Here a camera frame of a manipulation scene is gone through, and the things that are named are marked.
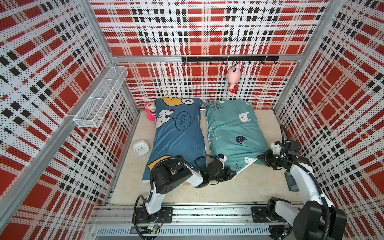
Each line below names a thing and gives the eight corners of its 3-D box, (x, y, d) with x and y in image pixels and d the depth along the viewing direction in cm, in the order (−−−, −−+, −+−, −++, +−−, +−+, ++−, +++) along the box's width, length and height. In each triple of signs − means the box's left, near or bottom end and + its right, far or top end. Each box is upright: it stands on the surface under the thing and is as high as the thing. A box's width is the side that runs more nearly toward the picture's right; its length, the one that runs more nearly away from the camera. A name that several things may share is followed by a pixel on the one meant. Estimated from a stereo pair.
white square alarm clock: (138, 157, 96) (133, 151, 90) (136, 149, 100) (132, 143, 94) (150, 153, 98) (147, 146, 92) (149, 145, 102) (145, 138, 96)
